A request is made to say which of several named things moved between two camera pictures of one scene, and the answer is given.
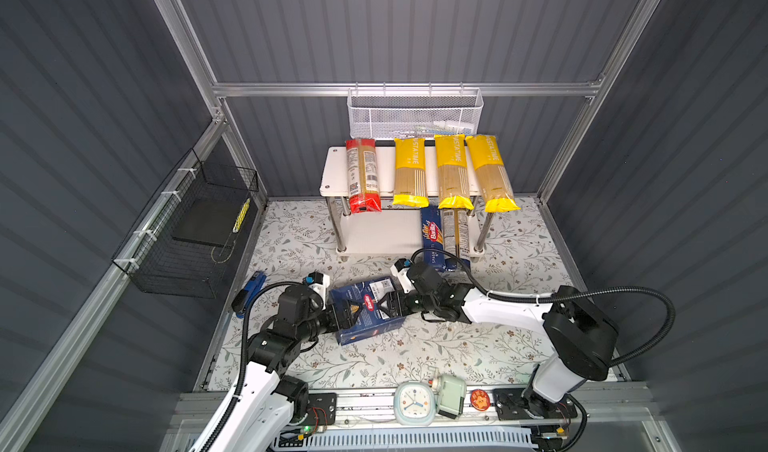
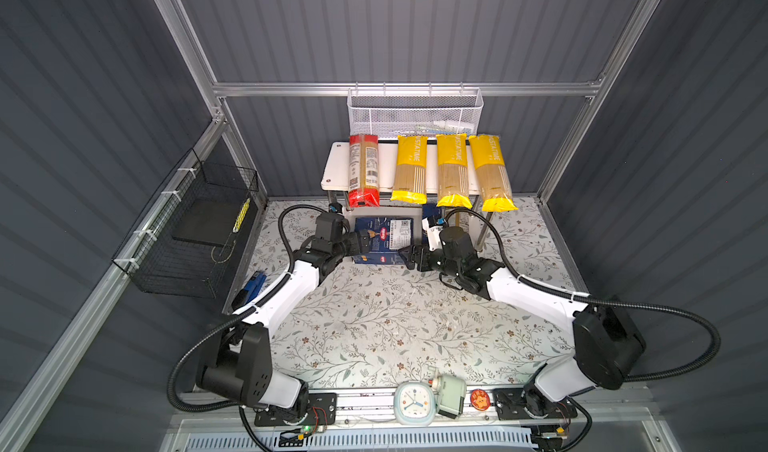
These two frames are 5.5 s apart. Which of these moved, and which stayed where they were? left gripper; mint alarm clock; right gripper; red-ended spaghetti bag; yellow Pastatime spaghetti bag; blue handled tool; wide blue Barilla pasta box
Moved: wide blue Barilla pasta box; left gripper; right gripper
Stayed: blue handled tool; yellow Pastatime spaghetti bag; mint alarm clock; red-ended spaghetti bag
